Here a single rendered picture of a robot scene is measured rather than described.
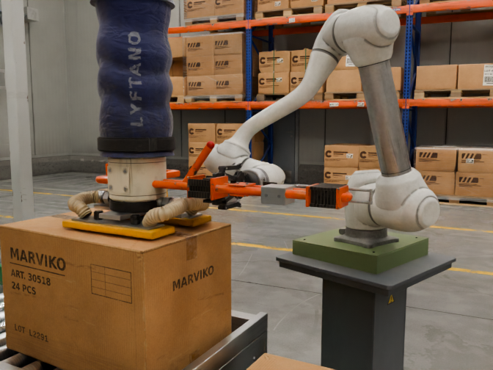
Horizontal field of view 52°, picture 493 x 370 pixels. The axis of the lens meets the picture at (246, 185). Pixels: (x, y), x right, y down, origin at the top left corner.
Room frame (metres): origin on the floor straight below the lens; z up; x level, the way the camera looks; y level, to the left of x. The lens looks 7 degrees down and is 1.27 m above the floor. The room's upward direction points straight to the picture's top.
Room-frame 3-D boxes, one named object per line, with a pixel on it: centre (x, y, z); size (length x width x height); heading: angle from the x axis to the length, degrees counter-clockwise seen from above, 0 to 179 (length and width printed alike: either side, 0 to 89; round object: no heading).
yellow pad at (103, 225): (1.43, 0.37, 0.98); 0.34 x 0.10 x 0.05; 61
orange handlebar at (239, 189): (1.53, 0.10, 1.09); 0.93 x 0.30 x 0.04; 61
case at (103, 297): (1.56, 0.41, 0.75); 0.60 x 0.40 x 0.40; 58
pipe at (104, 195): (1.52, 0.33, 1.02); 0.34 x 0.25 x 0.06; 61
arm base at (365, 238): (1.93, -0.45, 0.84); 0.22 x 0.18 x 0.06; 37
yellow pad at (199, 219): (1.60, 0.28, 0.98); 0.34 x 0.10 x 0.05; 61
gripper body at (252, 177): (1.53, 0.02, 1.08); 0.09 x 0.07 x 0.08; 152
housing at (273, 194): (1.29, -0.08, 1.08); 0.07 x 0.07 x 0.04; 61
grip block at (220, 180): (1.40, 0.11, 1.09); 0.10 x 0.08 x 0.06; 151
